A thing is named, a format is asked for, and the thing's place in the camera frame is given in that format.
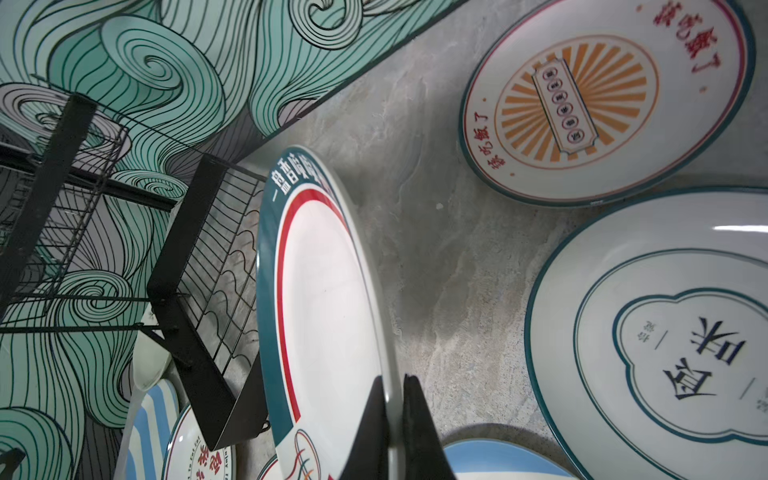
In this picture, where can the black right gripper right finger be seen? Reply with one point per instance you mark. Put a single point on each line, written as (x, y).
(424, 455)

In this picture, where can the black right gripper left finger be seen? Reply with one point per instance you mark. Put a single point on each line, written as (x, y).
(368, 459)

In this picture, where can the green red rimmed white plate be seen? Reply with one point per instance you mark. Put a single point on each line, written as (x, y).
(323, 333)

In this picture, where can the blue white striped plate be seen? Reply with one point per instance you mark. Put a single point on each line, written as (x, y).
(149, 435)
(496, 459)

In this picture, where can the orange sunburst plate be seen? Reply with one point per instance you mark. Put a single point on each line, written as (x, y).
(586, 102)
(271, 470)

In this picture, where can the white plate red Chinese characters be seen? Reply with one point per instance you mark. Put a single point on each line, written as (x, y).
(188, 457)

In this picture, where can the cream floral plate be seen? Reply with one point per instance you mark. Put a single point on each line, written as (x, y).
(149, 362)

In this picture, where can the black wire dish rack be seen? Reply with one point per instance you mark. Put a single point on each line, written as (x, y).
(68, 329)

